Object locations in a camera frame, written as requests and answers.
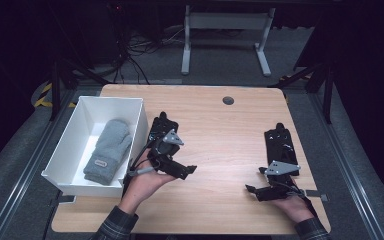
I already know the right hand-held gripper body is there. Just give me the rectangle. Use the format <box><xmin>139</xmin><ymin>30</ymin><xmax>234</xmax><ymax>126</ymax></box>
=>
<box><xmin>255</xmin><ymin>160</ymin><xmax>303</xmax><ymax>202</ymax></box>

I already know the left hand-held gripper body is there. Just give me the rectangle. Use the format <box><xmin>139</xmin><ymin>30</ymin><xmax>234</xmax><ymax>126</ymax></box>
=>
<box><xmin>147</xmin><ymin>128</ymin><xmax>188</xmax><ymax>181</ymax></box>

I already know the grey mitten with label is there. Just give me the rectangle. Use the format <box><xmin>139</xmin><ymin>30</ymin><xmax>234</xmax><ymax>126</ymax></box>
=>
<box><xmin>82</xmin><ymin>118</ymin><xmax>133</xmax><ymax>186</ymax></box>

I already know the white box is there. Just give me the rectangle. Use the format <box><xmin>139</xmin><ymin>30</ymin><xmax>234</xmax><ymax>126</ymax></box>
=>
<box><xmin>41</xmin><ymin>95</ymin><xmax>149</xmax><ymax>199</ymax></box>

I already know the person's right hand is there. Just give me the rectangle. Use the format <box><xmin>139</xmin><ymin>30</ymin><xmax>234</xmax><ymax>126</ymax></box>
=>
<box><xmin>269</xmin><ymin>191</ymin><xmax>315</xmax><ymax>224</ymax></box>

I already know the person's left hand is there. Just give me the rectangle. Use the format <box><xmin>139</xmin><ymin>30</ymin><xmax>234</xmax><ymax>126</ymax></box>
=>
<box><xmin>117</xmin><ymin>157</ymin><xmax>178</xmax><ymax>215</ymax></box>

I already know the black gripper holder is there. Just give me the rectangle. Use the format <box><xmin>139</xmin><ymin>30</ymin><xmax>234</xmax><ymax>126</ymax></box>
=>
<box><xmin>263</xmin><ymin>122</ymin><xmax>300</xmax><ymax>168</ymax></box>
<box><xmin>147</xmin><ymin>111</ymin><xmax>180</xmax><ymax>149</ymax></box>

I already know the grey tape strip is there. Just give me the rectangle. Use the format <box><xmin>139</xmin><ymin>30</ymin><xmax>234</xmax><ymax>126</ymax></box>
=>
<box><xmin>305</xmin><ymin>189</ymin><xmax>329</xmax><ymax>202</ymax></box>
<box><xmin>57</xmin><ymin>194</ymin><xmax>77</xmax><ymax>204</ymax></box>

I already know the black metal stand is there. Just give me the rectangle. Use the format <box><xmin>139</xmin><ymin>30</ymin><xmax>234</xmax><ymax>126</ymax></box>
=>
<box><xmin>267</xmin><ymin>59</ymin><xmax>336</xmax><ymax>125</ymax></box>
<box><xmin>47</xmin><ymin>56</ymin><xmax>112</xmax><ymax>122</ymax></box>

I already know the yellow and black floor tape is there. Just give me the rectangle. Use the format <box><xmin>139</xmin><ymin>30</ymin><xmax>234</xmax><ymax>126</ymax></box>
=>
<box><xmin>33</xmin><ymin>82</ymin><xmax>78</xmax><ymax>109</ymax></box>

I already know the left gripper cable with plug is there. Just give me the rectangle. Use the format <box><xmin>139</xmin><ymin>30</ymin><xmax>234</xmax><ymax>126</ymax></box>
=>
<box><xmin>122</xmin><ymin>139</ymin><xmax>158</xmax><ymax>198</ymax></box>

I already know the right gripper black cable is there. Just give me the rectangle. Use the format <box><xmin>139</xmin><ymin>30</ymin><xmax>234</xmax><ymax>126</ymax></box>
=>
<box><xmin>272</xmin><ymin>179</ymin><xmax>318</xmax><ymax>218</ymax></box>

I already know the metal floor rail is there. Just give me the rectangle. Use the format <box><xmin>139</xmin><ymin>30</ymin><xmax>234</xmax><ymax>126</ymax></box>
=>
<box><xmin>307</xmin><ymin>92</ymin><xmax>384</xmax><ymax>240</ymax></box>
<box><xmin>0</xmin><ymin>89</ymin><xmax>78</xmax><ymax>240</ymax></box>

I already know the bundle of floor cables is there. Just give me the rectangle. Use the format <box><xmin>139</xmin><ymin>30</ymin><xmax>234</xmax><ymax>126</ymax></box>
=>
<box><xmin>105</xmin><ymin>2</ymin><xmax>188</xmax><ymax>85</ymax></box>

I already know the white desk frame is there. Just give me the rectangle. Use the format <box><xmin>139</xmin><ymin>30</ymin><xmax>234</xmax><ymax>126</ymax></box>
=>
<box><xmin>180</xmin><ymin>4</ymin><xmax>277</xmax><ymax>78</ymax></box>

